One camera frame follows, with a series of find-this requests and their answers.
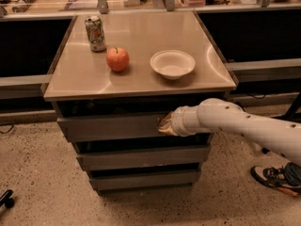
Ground grey top drawer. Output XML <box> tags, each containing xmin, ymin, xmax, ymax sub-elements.
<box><xmin>57</xmin><ymin>112</ymin><xmax>166</xmax><ymax>142</ymax></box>

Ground grey drawer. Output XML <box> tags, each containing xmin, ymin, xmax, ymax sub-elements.
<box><xmin>57</xmin><ymin>112</ymin><xmax>166</xmax><ymax>142</ymax></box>
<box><xmin>77</xmin><ymin>145</ymin><xmax>210</xmax><ymax>171</ymax></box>
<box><xmin>90</xmin><ymin>169</ymin><xmax>200</xmax><ymax>191</ymax></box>

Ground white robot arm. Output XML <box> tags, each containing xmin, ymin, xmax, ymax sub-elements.
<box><xmin>158</xmin><ymin>98</ymin><xmax>301</xmax><ymax>165</ymax></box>

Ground grey middle drawer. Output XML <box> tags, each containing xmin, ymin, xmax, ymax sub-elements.
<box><xmin>77</xmin><ymin>145</ymin><xmax>210</xmax><ymax>171</ymax></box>

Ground grey drawer cabinet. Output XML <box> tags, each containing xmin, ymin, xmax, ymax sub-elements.
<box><xmin>44</xmin><ymin>12</ymin><xmax>236</xmax><ymax>181</ymax></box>

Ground grey bottom drawer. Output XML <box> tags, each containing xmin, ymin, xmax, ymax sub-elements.
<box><xmin>90</xmin><ymin>169</ymin><xmax>200</xmax><ymax>191</ymax></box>

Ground white paper bowl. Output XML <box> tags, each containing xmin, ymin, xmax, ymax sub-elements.
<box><xmin>150</xmin><ymin>50</ymin><xmax>196</xmax><ymax>80</ymax></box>

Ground red apple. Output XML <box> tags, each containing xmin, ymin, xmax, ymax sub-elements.
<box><xmin>106</xmin><ymin>47</ymin><xmax>130</xmax><ymax>73</ymax></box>

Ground crushed soda can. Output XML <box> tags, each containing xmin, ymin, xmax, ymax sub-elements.
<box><xmin>85</xmin><ymin>15</ymin><xmax>106</xmax><ymax>52</ymax></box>

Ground grey orange sneaker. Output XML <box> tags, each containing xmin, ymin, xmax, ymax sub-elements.
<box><xmin>250</xmin><ymin>162</ymin><xmax>301</xmax><ymax>196</ymax></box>

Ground black chair caster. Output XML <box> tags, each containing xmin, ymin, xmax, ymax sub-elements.
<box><xmin>0</xmin><ymin>189</ymin><xmax>15</xmax><ymax>208</ymax></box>

